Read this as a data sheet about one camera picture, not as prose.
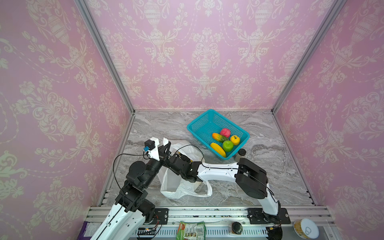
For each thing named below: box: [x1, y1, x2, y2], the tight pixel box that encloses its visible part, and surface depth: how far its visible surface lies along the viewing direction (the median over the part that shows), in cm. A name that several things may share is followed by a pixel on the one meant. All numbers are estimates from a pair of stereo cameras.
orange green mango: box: [212, 133, 229, 143], surface depth 102 cm
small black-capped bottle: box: [234, 148, 246, 163], surface depth 89 cm
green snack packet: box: [176, 221, 207, 240], surface depth 70 cm
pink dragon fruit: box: [220, 128, 231, 138], surface depth 102 cm
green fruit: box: [222, 140, 234, 152], surface depth 95 cm
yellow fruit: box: [230, 135, 241, 146], surface depth 99 cm
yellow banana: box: [210, 142, 226, 158], surface depth 96 cm
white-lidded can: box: [293, 218, 320, 240], surface depth 68 cm
